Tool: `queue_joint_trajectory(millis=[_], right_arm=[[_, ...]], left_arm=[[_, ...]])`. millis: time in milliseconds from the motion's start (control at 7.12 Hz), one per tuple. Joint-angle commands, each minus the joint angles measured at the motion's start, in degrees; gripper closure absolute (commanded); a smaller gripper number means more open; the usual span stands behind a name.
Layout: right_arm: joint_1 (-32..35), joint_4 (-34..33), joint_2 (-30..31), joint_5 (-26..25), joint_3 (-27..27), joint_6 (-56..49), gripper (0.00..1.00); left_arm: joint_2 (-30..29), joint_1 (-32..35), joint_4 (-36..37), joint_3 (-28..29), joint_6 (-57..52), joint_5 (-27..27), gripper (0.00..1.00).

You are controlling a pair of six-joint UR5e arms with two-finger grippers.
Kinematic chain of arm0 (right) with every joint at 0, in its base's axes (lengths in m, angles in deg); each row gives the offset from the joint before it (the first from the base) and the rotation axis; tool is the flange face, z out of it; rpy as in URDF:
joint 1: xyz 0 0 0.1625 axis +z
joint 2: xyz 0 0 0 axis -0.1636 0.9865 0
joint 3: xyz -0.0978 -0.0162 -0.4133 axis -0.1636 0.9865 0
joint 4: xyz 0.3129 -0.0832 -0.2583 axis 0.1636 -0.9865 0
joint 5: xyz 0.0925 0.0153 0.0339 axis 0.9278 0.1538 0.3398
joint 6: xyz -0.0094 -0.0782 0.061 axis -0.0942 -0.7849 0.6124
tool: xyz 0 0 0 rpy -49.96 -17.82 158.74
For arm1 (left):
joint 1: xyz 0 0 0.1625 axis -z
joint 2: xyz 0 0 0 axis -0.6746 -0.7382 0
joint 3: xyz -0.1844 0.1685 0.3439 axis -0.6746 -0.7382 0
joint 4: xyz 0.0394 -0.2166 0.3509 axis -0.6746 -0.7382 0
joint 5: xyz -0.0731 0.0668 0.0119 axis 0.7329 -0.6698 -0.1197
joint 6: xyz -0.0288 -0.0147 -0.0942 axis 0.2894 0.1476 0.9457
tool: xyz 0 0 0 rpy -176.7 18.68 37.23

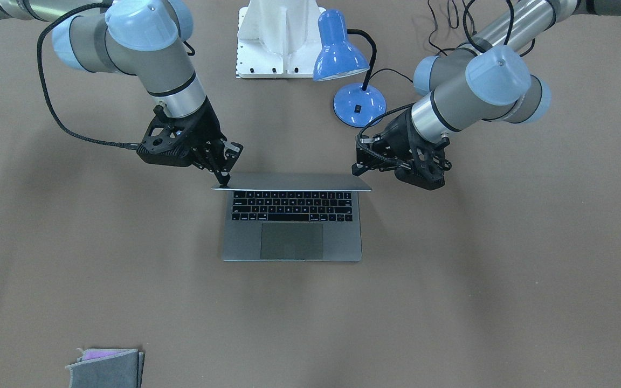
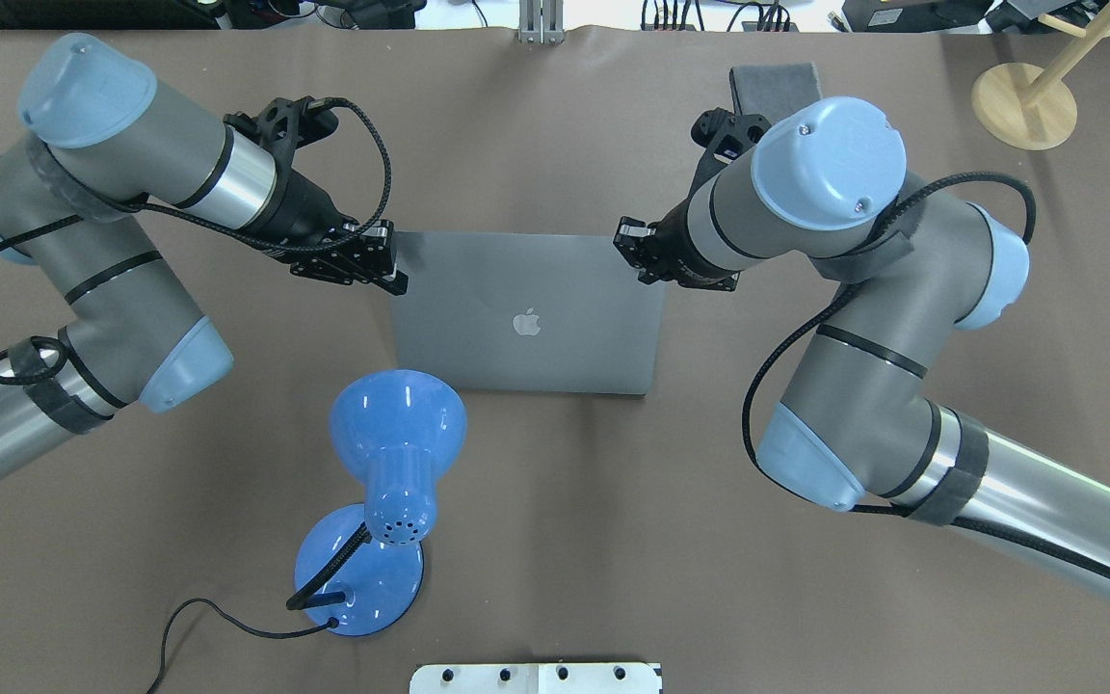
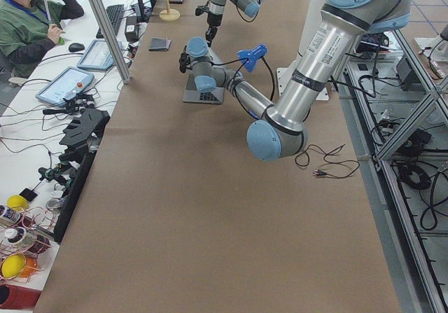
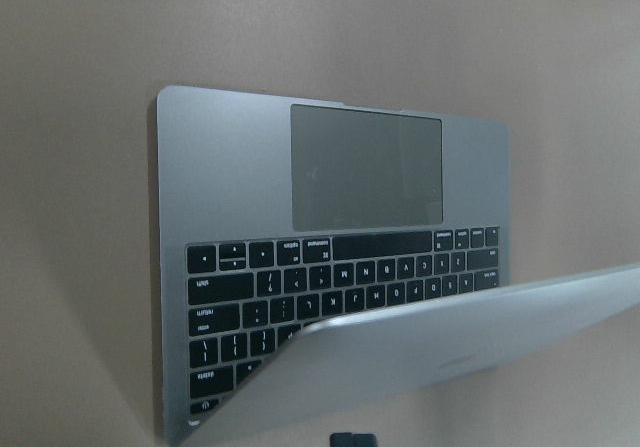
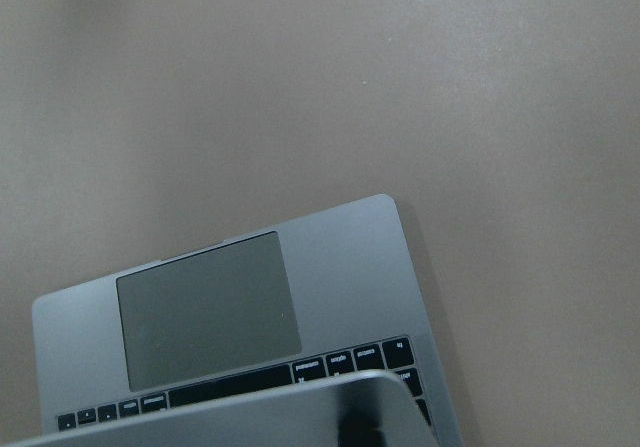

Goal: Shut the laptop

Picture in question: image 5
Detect grey laptop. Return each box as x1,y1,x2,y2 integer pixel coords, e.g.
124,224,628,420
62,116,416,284
32,194,463,446

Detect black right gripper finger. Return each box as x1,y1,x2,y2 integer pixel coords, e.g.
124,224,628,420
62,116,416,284
337,410,387,447

